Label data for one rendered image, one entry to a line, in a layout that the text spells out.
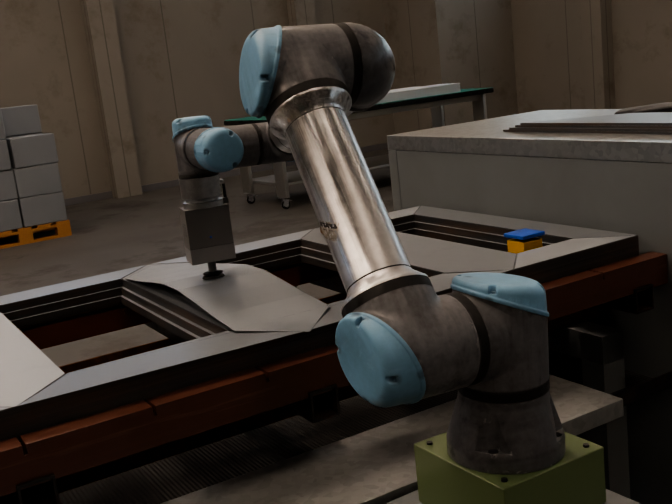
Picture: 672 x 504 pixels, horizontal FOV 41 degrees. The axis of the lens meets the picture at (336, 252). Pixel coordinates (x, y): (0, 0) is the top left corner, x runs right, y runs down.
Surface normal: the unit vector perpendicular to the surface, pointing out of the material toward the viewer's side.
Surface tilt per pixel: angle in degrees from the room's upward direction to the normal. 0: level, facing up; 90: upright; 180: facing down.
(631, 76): 90
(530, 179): 90
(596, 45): 90
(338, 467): 0
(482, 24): 90
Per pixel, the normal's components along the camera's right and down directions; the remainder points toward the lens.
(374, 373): -0.83, 0.28
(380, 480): -0.11, -0.97
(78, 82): 0.54, 0.11
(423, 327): 0.32, -0.48
